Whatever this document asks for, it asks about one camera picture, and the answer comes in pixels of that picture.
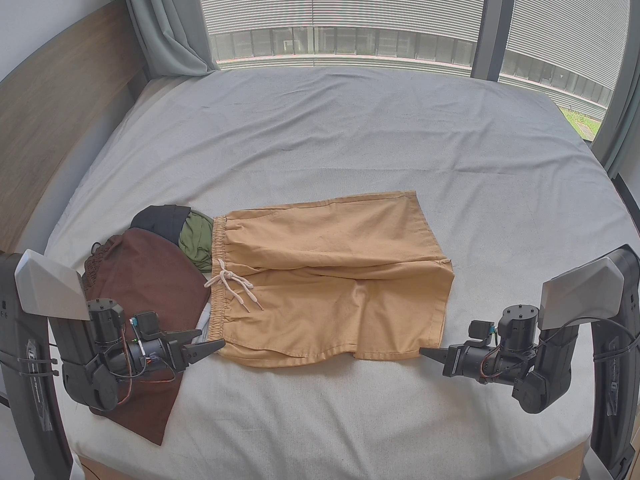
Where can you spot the white garment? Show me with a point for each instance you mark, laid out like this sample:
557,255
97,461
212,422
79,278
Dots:
202,325

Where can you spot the green garment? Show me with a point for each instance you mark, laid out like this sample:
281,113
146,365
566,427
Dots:
195,238

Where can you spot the blue-green curtain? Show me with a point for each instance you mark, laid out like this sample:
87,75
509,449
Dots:
165,28
625,93

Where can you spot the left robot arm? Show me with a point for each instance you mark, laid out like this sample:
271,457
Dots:
80,378

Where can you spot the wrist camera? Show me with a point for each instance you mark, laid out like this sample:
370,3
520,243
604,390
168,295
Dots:
480,330
147,324

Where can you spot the window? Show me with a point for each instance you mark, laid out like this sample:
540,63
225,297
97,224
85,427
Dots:
350,8

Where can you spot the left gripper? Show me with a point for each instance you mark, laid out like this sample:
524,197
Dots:
152,354

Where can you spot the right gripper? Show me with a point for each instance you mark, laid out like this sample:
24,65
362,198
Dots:
465,362

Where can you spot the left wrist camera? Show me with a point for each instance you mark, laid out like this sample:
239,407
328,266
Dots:
147,324

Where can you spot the brown shorts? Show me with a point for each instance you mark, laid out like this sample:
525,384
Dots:
150,283

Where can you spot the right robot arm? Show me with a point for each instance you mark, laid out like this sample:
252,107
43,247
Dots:
555,368

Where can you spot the black garment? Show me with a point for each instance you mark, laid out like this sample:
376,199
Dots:
157,220

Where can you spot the bed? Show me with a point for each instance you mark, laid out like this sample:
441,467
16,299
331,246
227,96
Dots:
350,133

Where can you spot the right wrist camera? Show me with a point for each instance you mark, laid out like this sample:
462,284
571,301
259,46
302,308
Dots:
480,330

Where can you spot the tan shorts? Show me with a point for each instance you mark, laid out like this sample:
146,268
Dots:
325,293

